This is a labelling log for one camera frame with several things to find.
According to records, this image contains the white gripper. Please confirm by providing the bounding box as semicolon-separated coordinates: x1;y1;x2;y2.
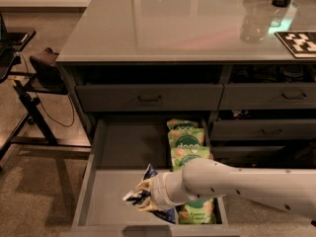
134;171;198;211

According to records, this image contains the blue Kettle chip bag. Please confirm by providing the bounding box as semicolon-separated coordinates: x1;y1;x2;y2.
122;164;176;224

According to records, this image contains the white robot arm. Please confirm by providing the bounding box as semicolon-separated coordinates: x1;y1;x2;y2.
134;158;316;221

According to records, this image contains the green dang chip bag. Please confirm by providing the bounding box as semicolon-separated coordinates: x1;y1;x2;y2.
171;147;210;171
168;128;204;148
177;198;216;224
167;118;199;130

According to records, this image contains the open grey middle drawer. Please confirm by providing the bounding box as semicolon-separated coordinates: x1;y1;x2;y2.
60;115;240;237

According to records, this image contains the front green Dang chip bag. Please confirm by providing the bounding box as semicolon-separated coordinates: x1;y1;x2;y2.
177;198;216;224

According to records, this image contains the rear green Dang chip bag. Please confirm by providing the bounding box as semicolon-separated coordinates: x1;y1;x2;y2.
167;118;199;130

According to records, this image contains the grey bottom right drawer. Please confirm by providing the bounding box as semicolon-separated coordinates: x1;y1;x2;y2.
211;145;285;166

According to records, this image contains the grey top left drawer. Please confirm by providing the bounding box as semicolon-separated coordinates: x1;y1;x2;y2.
76;84;223;112

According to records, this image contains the grey top right drawer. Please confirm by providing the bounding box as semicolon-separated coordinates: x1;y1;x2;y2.
219;83;316;111

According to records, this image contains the grey middle right drawer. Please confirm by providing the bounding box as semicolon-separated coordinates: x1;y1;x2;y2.
210;119;316;141

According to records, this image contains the grey kitchen counter cabinet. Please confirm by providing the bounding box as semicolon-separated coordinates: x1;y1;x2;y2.
55;0;316;168

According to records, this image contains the black rolling stand desk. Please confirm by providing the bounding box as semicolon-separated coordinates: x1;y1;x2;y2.
0;13;90;159

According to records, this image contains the black white fiducial marker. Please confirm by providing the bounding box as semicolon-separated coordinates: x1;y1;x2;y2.
275;31;316;58

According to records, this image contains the black cable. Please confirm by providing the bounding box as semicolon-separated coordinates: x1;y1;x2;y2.
14;52;76;128

